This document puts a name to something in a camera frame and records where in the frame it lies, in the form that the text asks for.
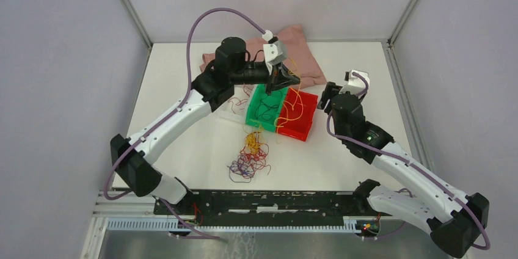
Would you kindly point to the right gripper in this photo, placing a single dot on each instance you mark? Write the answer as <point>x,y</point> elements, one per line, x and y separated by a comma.
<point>331,88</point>

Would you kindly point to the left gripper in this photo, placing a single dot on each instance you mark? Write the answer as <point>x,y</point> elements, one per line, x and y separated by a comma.
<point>280,78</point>

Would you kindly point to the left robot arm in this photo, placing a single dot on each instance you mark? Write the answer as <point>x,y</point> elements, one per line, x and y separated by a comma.
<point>133,157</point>

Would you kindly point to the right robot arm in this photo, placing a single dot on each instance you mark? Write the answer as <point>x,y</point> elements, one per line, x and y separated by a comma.
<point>454,220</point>

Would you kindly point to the pink cloth shorts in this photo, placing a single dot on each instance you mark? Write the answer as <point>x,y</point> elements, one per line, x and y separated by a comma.
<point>301,60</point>

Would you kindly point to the green plastic bin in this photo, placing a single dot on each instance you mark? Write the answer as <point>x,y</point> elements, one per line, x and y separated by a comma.
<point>264,109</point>

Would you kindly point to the red plastic bin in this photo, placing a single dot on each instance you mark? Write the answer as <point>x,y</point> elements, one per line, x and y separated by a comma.
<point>296,117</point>

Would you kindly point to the translucent white bin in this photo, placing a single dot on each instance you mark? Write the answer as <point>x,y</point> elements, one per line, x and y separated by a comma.
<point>235,108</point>

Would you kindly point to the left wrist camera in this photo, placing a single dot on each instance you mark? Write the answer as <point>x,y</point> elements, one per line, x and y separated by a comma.
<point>275,52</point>

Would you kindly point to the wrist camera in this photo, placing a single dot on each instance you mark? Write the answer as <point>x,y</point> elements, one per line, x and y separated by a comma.
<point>275,52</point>
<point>356,83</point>

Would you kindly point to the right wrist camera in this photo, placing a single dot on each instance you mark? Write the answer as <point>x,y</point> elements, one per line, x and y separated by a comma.
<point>356,83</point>

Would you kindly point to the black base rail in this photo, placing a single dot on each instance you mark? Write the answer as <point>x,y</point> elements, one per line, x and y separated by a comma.
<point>241,208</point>

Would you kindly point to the white cable duct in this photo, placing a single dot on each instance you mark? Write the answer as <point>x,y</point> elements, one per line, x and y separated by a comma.
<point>170,224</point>

